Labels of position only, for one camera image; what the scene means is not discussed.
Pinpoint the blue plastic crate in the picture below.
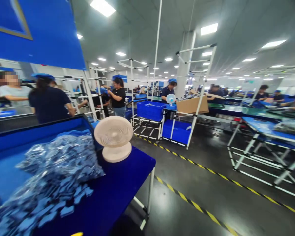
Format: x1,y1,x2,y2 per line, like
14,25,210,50
136,100,167,122
162,119,193,145

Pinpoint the small blue desk fan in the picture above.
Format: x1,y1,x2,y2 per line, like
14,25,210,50
166,94,177,107

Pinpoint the white desk fan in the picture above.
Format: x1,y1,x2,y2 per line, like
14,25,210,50
93,116,134,163

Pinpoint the cardboard box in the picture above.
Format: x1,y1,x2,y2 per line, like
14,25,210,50
176,89,226,115

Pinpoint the white pipe rack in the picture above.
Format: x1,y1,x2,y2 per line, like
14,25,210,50
130,43,217,151

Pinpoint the green conveyor line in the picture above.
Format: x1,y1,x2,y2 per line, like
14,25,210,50
207,96,295,121

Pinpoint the blue felt worktable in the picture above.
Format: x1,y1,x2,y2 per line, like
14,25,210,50
0,145,156,236

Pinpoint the clear bag of blue pads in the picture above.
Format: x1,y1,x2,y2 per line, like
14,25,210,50
15,134,106,184

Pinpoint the pile of loose blue pads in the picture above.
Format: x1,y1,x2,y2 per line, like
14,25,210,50
0,172,95,236

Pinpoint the blue hanging board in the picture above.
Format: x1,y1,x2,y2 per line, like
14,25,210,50
0,0,87,71

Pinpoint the clear bag of dark parts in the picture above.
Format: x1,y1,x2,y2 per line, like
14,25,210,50
273,120,295,136

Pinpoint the blue table on pipe frame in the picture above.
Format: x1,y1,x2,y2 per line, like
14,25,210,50
227,116,295,195

